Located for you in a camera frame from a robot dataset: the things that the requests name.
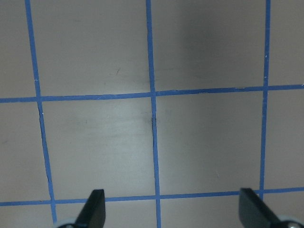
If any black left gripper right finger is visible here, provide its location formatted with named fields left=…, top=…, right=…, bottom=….
left=238, top=188, right=280, bottom=228

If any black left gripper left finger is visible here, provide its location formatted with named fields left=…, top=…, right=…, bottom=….
left=74, top=190, right=105, bottom=228

